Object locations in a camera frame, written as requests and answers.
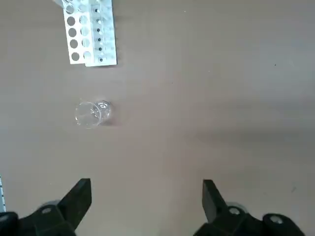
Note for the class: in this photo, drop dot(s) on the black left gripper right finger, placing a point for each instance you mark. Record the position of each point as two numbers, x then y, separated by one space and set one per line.
214 204

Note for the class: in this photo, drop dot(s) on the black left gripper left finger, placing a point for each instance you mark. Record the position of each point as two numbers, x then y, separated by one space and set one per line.
73 201

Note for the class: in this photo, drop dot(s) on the large glass beaker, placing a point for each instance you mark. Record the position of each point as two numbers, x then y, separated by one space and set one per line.
103 110

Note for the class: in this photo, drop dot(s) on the white test tube rack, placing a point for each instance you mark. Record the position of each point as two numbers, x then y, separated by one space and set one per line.
78 49

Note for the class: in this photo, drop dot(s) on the white notched table edge rail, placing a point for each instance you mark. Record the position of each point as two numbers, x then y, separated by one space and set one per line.
2 194

